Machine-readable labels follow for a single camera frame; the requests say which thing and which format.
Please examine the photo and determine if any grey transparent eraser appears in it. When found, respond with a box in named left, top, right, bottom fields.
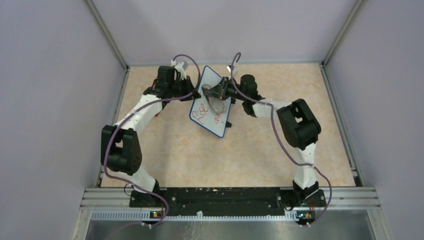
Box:
left=201, top=84, right=227, bottom=114

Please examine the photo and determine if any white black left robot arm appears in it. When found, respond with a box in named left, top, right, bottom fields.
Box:
left=100, top=62, right=201, bottom=207

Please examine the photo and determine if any blue framed whiteboard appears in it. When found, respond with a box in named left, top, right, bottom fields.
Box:
left=188, top=65, right=231, bottom=138

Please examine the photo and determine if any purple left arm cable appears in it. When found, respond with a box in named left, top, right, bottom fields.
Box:
left=103, top=53, right=202, bottom=229

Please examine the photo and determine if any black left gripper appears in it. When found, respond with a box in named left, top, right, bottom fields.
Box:
left=169, top=75, right=202, bottom=102

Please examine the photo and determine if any white cable duct strip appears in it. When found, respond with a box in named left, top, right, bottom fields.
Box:
left=91, top=210, right=299, bottom=222

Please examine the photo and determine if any aluminium front rail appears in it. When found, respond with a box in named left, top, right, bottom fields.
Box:
left=79, top=187, right=381, bottom=210

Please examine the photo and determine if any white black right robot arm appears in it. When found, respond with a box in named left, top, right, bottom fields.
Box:
left=201, top=74, right=323, bottom=206

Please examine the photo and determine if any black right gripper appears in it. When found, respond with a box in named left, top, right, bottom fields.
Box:
left=205, top=77, right=248, bottom=102

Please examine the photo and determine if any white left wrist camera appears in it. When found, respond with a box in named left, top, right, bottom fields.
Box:
left=171, top=60, right=189, bottom=80

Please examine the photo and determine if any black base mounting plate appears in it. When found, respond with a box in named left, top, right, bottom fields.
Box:
left=129, top=187, right=327, bottom=217

